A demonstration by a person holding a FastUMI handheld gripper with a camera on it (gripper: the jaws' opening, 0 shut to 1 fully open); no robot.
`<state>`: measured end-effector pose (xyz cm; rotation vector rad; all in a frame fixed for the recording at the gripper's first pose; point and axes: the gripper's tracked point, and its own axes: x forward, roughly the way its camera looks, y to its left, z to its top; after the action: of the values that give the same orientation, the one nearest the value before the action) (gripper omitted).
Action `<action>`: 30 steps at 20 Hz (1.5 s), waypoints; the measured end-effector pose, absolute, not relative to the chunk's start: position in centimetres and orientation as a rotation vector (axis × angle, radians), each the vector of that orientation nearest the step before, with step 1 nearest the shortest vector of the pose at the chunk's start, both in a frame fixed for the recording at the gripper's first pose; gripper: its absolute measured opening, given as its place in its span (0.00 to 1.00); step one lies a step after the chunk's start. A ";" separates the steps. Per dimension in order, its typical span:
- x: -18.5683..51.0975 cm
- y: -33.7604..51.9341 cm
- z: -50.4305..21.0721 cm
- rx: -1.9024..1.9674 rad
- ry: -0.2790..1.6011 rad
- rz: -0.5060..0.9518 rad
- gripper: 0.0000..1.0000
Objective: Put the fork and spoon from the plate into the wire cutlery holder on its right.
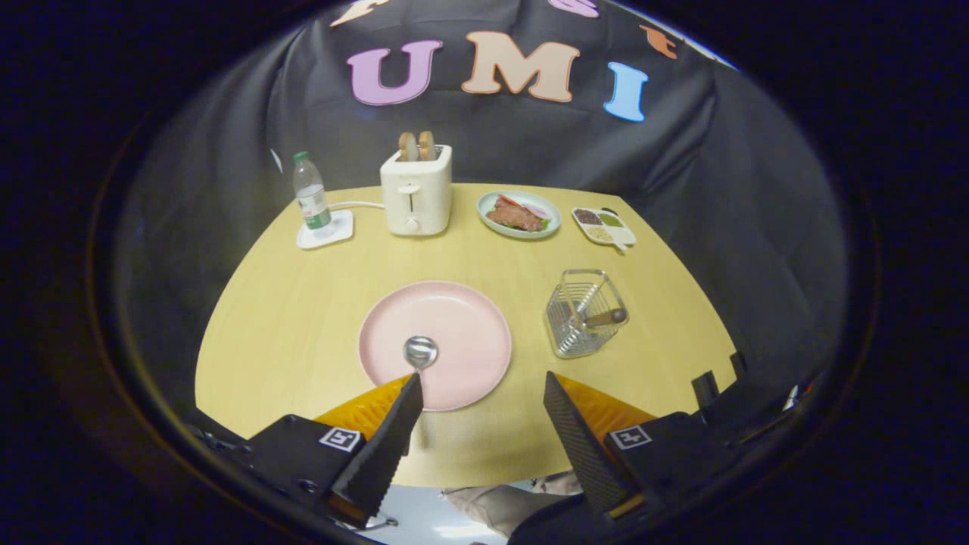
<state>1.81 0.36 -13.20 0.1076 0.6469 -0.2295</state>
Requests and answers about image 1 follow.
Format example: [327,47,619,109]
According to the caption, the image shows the wooden handled metal fork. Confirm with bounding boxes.
[572,284,628,330]

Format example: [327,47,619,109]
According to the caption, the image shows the pale green plate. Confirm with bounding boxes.
[476,190,562,241]

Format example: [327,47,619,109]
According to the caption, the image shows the wooden handled metal spoon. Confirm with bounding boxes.
[403,335,440,375]

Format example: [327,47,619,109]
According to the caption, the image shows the pink plate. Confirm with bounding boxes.
[357,281,513,413]

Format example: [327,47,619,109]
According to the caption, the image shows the black backdrop cloth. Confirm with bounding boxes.
[114,0,849,425]

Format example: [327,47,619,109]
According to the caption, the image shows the brown meat slices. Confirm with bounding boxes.
[486,198,544,232]

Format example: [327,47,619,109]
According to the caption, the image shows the white divided grain tray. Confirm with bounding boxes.
[572,207,637,253]

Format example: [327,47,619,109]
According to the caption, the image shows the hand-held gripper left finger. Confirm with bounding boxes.
[227,371,425,529]

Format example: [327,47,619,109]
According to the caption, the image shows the metal wire cutlery basket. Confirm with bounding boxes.
[544,269,630,360]

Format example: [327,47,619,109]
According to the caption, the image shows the person's beige trousers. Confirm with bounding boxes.
[441,471,587,540]

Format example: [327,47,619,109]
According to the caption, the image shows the white square pad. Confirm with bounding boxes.
[296,210,355,251]

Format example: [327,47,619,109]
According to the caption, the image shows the white toaster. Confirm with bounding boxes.
[379,145,453,237]

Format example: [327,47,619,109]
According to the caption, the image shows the clear plastic water bottle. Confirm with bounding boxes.
[292,151,333,230]

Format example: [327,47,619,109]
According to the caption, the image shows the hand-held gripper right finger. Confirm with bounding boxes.
[542,371,731,523]

